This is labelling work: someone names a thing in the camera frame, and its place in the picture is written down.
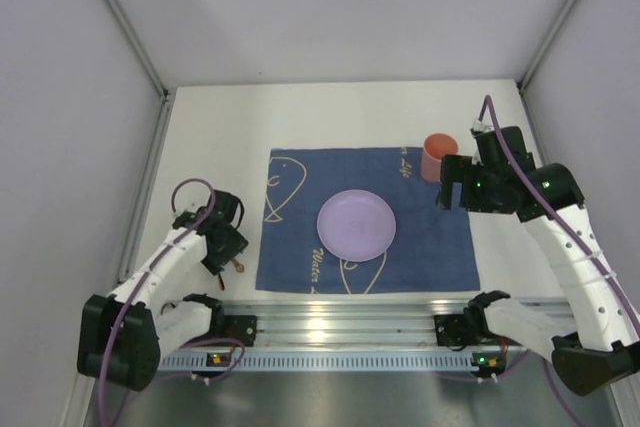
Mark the blue embroidered cloth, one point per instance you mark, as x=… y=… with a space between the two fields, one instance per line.
x=432 y=250

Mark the aluminium mounting rail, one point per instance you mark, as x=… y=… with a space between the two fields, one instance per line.
x=346 y=324

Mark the left aluminium corner post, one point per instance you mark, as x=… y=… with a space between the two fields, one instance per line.
x=135 y=44

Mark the right aluminium corner post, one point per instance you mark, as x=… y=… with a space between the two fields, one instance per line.
x=558 y=22

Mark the slotted cable duct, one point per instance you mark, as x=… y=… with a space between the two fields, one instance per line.
x=333 y=361

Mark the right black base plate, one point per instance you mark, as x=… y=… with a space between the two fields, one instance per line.
x=458 y=331

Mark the purple plastic plate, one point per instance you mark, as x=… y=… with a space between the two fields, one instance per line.
x=356 y=225

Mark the gold spoon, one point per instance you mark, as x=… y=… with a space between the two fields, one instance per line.
x=239 y=267

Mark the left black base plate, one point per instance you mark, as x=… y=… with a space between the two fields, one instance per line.
x=242 y=328

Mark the orange plastic cup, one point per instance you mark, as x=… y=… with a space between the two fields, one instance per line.
x=435 y=147

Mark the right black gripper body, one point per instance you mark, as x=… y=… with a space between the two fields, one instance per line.
x=447 y=182

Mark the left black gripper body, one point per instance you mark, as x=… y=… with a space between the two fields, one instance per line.
x=226 y=257

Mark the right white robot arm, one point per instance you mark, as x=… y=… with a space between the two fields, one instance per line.
x=601 y=344

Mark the aluminium corner post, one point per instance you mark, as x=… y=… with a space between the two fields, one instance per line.
x=135 y=44
x=558 y=22

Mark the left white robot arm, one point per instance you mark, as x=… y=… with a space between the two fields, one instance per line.
x=126 y=334

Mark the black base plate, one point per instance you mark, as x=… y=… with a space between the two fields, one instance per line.
x=458 y=331
x=242 y=328

